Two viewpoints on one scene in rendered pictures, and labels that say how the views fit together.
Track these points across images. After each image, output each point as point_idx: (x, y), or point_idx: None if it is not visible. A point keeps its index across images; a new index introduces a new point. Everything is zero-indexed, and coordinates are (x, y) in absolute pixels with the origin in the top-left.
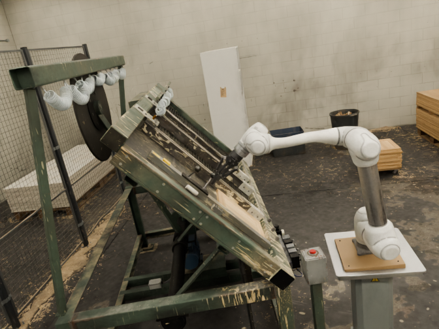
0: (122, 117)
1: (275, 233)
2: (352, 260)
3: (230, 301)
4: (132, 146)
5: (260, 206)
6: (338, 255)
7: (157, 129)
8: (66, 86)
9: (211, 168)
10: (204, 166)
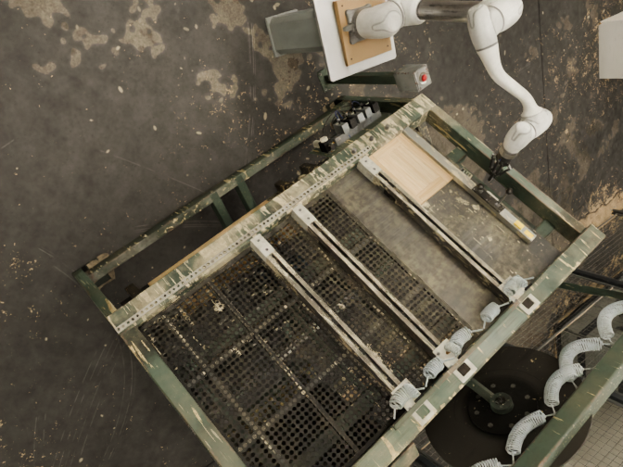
0: (581, 259)
1: (365, 136)
2: (379, 43)
3: None
4: (549, 251)
5: (329, 175)
6: (368, 58)
7: (497, 283)
8: (612, 332)
9: (362, 258)
10: (437, 228)
